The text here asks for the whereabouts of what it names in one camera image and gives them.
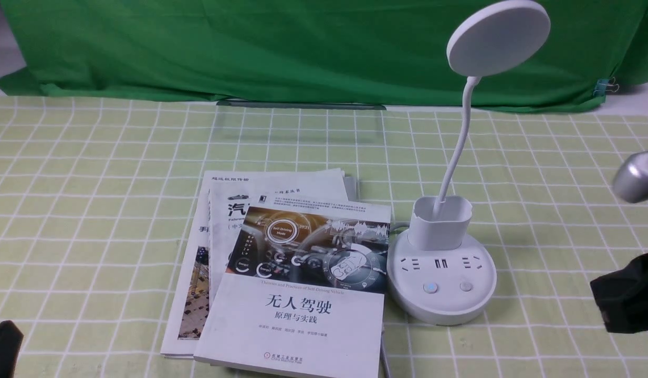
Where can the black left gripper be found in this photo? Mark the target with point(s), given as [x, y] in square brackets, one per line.
[11, 338]

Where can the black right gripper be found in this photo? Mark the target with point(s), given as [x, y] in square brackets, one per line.
[622, 297]

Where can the white desk lamp with sockets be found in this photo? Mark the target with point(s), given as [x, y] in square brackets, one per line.
[438, 273]

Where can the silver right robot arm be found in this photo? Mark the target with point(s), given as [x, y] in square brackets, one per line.
[630, 183]

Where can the green checkered tablecloth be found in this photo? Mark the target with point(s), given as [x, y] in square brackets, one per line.
[97, 198]

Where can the bottom white book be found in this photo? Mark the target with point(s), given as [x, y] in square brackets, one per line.
[190, 306]

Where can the binder clip on cloth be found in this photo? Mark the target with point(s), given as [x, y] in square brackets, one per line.
[604, 86]

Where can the middle white car book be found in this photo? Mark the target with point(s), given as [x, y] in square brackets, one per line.
[229, 200]

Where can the top self-driving vehicle book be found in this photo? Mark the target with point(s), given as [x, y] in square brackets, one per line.
[303, 291]

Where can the clear acrylic stand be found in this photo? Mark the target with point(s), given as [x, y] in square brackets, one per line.
[273, 122]

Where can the green backdrop cloth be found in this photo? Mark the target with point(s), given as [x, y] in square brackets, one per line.
[384, 52]

